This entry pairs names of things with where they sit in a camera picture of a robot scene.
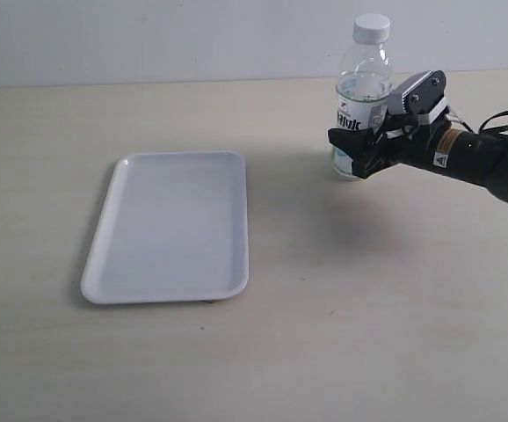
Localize white rectangular plastic tray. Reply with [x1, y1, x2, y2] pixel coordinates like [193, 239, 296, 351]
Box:
[80, 150, 249, 305]

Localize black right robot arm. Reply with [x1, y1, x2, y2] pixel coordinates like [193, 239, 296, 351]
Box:
[328, 110, 508, 204]

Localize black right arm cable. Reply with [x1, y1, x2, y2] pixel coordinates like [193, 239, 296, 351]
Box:
[449, 107, 508, 135]

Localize white bottle cap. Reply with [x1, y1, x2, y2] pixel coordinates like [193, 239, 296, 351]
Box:
[352, 13, 390, 45]

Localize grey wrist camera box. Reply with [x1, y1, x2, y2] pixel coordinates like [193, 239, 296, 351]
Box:
[387, 70, 447, 126]

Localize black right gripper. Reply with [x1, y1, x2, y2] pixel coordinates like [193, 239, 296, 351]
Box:
[328, 109, 451, 179]

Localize clear plastic water bottle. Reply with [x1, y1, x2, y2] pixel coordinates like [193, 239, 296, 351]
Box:
[331, 34, 393, 180]

